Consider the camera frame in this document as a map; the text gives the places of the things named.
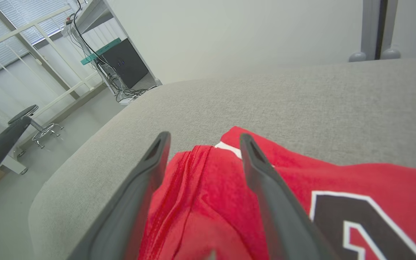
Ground grey metal partition post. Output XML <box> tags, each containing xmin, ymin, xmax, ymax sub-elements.
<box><xmin>349</xmin><ymin>0</ymin><xmax>402</xmax><ymax>62</ymax></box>

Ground black computer cabinet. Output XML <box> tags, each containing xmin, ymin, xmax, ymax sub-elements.
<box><xmin>98</xmin><ymin>39</ymin><xmax>149</xmax><ymax>89</ymax></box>

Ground white window blinds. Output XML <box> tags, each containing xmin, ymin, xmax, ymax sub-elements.
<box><xmin>0</xmin><ymin>0</ymin><xmax>78</xmax><ymax>46</ymax></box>

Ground white metal railing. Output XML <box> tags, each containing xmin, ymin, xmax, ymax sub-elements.
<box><xmin>0</xmin><ymin>5</ymin><xmax>104</xmax><ymax>120</ymax></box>

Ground black round stool chrome base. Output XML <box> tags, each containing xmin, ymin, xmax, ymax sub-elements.
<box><xmin>8</xmin><ymin>105</ymin><xmax>64</xmax><ymax>149</ymax></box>

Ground black cable bundle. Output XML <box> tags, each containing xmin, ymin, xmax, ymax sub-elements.
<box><xmin>69</xmin><ymin>0</ymin><xmax>158</xmax><ymax>103</ymax></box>

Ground grey metal shelf frame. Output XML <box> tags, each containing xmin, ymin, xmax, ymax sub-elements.
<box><xmin>62</xmin><ymin>0</ymin><xmax>163</xmax><ymax>86</ymax></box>

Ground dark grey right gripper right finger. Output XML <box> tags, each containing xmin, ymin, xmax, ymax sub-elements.
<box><xmin>239</xmin><ymin>133</ymin><xmax>338</xmax><ymax>260</ymax></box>

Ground teal flat board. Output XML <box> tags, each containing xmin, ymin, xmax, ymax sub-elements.
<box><xmin>81</xmin><ymin>38</ymin><xmax>122</xmax><ymax>65</ymax></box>

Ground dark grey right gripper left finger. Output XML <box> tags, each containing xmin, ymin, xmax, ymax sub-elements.
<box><xmin>67</xmin><ymin>131</ymin><xmax>171</xmax><ymax>260</ymax></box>

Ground red jersey with white sleeves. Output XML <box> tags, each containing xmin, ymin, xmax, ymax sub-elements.
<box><xmin>138</xmin><ymin>126</ymin><xmax>416</xmax><ymax>260</ymax></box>

